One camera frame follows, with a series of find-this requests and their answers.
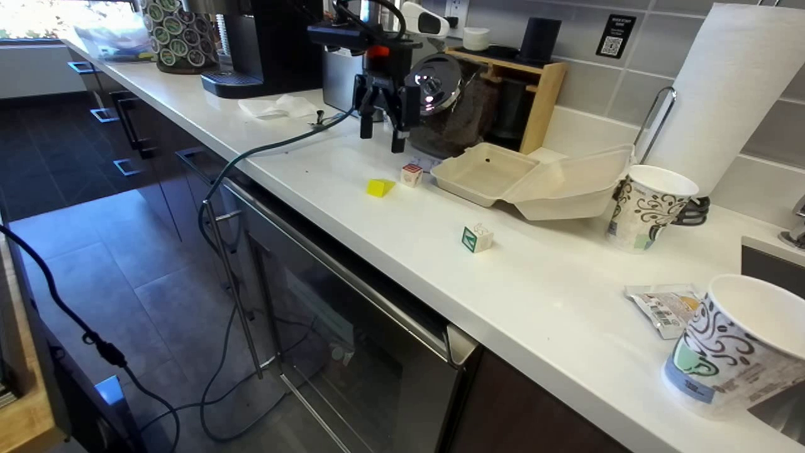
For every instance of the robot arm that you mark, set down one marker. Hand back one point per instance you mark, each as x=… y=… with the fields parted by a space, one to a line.
x=360 y=36

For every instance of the coffee pod carousel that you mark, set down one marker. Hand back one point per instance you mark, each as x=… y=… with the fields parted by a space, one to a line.
x=180 y=35

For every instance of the clear plastic container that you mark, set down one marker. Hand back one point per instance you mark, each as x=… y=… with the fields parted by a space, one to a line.
x=110 y=35

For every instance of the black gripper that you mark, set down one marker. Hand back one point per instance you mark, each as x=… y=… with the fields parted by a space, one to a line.
x=389 y=81

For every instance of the red and white cube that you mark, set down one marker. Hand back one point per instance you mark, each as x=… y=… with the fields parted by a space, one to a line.
x=412 y=176

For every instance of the clear plastic wrapper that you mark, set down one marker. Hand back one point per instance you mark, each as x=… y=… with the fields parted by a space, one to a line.
x=272 y=106

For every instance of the black and white wall sticker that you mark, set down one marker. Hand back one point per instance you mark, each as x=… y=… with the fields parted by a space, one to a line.
x=618 y=36

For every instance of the large patterned paper cup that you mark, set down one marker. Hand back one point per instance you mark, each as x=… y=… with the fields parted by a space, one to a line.
x=738 y=348

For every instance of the black coffee machine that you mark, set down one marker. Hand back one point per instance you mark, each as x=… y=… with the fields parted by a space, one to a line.
x=277 y=51

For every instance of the small white container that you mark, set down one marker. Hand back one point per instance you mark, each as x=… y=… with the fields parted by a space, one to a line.
x=473 y=40

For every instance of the foil snack packet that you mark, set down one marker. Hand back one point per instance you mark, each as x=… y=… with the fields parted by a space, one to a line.
x=667 y=309

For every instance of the beige open clamshell food pack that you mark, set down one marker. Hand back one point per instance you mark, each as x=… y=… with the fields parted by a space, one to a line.
x=536 y=187

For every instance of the wooden table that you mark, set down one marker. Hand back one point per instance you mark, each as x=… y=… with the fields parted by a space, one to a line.
x=21 y=418

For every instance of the yellow cube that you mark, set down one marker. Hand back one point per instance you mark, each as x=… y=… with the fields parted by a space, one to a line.
x=380 y=187

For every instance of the white paper towel roll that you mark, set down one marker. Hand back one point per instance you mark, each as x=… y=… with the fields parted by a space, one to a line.
x=730 y=91

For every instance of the stainless steel appliance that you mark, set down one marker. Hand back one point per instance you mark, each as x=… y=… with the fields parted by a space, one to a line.
x=335 y=80

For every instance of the green and white cube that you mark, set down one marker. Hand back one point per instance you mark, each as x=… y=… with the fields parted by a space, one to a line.
x=477 y=241

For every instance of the black box on rack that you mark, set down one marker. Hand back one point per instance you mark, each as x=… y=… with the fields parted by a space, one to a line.
x=539 y=42

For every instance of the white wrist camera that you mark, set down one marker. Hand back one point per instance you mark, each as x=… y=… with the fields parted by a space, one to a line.
x=426 y=21

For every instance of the white wall outlet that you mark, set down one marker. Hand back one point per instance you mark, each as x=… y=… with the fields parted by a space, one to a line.
x=457 y=7

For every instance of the glass door undercounter appliance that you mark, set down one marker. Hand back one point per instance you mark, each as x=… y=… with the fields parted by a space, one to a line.
x=360 y=354

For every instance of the wooden rack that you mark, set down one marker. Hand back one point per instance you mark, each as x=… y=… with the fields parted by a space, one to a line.
x=544 y=101

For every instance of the small patterned paper cup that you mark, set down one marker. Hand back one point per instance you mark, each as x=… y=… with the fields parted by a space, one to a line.
x=649 y=211

